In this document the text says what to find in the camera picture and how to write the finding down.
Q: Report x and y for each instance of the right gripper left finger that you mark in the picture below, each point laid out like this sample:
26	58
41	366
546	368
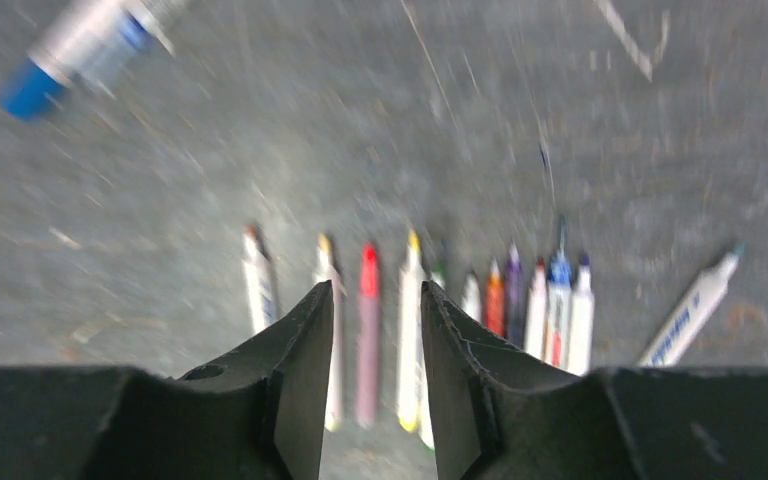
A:
255	412

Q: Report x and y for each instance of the blue clear barcode pen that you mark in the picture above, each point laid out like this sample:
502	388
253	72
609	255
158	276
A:
559	294

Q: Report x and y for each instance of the red clear pen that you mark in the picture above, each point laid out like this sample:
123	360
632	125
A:
495	300

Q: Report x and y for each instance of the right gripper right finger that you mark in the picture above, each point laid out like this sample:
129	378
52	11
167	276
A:
499	413

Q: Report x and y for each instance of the brown capped white marker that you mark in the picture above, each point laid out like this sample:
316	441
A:
259	280

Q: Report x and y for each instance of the blue capped white marker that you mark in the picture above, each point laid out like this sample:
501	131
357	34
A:
90	42

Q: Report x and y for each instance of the black capped white marker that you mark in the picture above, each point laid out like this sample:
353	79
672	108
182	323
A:
692	313

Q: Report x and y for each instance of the yellow capped white marker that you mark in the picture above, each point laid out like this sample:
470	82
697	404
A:
412	275

